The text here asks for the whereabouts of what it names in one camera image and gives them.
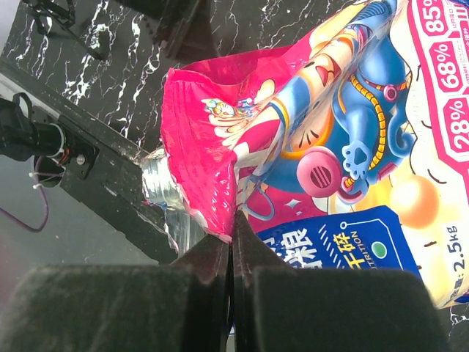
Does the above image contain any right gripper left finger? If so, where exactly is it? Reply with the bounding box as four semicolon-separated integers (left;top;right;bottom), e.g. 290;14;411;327
1;235;230;351

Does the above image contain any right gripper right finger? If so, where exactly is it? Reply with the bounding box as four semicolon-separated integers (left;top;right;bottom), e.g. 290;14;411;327
232;212;450;351

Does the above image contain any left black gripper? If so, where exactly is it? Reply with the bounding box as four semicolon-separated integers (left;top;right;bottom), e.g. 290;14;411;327
119;0;221;61

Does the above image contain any pink pet food bag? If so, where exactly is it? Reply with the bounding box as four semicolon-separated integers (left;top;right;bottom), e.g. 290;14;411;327
142;1;468;308

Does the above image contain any black microphone tripod stand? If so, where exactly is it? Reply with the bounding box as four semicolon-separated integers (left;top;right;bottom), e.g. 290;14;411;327
21;0;107;62

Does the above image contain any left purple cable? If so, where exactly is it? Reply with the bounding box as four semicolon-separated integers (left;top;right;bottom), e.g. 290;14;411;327
0;155;51;234

